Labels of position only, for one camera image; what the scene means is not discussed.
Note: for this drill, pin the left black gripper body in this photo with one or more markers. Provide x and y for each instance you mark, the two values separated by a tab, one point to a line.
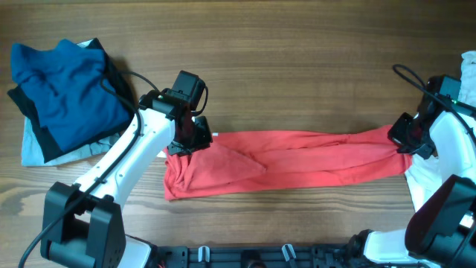
198	138

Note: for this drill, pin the blue folded shirt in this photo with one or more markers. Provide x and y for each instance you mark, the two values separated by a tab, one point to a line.
64	85

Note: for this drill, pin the black folded shirt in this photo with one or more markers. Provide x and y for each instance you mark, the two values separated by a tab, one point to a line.
119	85

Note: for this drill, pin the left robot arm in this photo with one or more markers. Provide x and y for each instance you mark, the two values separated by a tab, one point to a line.
82	223

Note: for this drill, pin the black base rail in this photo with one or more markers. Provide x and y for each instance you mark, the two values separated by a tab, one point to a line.
287	255

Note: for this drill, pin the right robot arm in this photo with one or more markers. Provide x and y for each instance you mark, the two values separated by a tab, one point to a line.
442	231

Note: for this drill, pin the red soccer t-shirt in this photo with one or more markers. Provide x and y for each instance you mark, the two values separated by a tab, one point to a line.
273	160

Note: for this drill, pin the white crumpled clothes pile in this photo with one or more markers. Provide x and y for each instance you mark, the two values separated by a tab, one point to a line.
455	150

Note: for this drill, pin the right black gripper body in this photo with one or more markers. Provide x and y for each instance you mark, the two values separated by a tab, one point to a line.
409	135

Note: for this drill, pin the grey folded shirt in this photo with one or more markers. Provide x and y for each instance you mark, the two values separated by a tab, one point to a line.
31	149

